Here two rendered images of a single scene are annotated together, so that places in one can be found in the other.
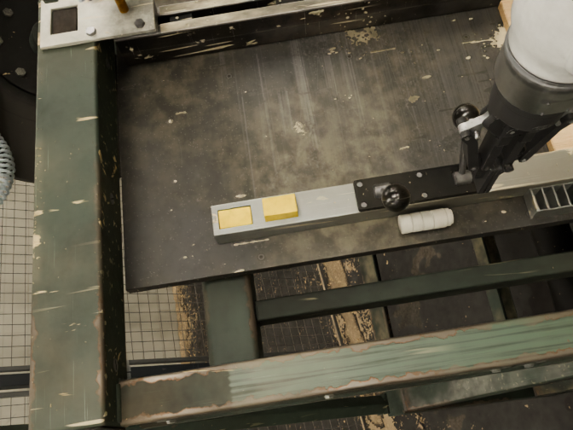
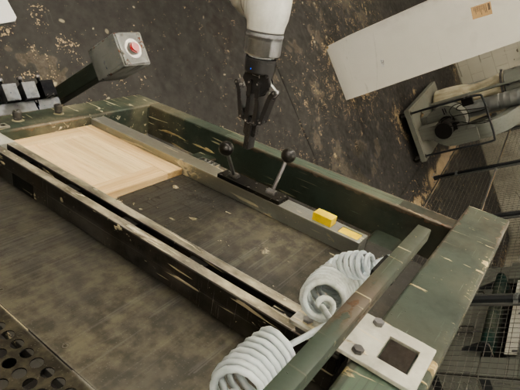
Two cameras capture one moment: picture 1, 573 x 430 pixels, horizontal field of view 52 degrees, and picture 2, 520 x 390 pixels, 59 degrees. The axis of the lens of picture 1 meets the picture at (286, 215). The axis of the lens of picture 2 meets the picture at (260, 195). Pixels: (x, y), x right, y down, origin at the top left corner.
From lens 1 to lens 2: 1.34 m
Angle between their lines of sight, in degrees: 83
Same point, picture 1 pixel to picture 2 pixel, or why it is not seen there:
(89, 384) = (471, 213)
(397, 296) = not seen: hidden behind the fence
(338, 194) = (290, 207)
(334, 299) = not seen: hidden behind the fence
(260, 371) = (384, 197)
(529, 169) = (203, 165)
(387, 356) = (330, 175)
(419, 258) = not seen: outside the picture
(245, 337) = (374, 237)
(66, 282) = (470, 241)
